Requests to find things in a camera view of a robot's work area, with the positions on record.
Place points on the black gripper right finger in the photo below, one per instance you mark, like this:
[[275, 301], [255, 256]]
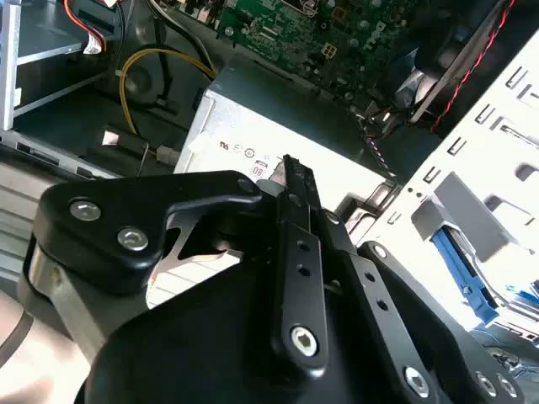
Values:
[[377, 290]]

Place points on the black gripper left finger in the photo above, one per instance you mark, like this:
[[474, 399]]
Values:
[[126, 202]]

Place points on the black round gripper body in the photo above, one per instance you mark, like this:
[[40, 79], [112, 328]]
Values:
[[189, 357]]

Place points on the hard disk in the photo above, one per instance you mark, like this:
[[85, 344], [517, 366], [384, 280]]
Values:
[[457, 261]]

